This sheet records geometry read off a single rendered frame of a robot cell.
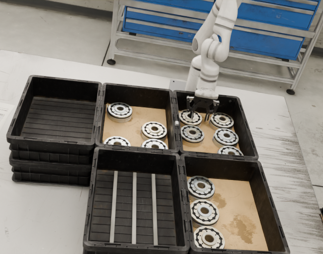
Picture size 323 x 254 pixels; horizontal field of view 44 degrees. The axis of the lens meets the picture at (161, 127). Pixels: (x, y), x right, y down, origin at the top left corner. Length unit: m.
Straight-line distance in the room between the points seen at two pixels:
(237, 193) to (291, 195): 0.35
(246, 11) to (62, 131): 2.20
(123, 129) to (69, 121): 0.22
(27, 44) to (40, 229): 2.62
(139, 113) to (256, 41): 2.00
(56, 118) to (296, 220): 1.04
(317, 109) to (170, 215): 2.62
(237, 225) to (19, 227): 0.74
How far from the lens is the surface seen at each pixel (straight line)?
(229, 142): 1.65
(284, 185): 1.81
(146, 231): 1.31
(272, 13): 3.48
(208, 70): 1.55
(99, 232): 1.30
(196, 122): 1.71
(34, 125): 1.65
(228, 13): 1.52
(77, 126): 1.64
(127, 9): 3.42
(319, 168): 3.16
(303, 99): 3.85
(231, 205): 1.46
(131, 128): 1.65
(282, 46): 3.62
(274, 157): 1.92
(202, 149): 1.62
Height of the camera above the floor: 1.89
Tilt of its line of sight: 39 degrees down
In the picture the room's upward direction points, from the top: 11 degrees clockwise
